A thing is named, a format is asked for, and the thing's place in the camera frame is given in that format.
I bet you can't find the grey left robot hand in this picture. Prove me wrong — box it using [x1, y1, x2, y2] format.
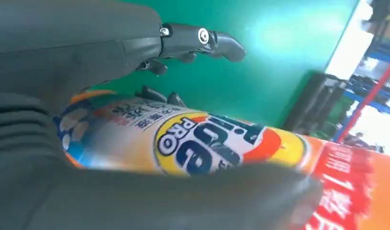
[0, 0, 323, 230]

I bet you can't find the orange drink bottle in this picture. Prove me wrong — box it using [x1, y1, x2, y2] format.
[53, 89, 390, 230]

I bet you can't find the green table mat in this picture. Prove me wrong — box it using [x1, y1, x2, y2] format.
[86, 0, 362, 129]

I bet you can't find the black foam case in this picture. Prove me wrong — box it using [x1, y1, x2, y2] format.
[281, 72, 349, 138]

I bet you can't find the white table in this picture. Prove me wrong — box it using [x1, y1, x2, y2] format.
[324, 0, 376, 81]

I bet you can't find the blue and red shelf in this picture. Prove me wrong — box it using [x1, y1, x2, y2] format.
[333, 38, 390, 150]

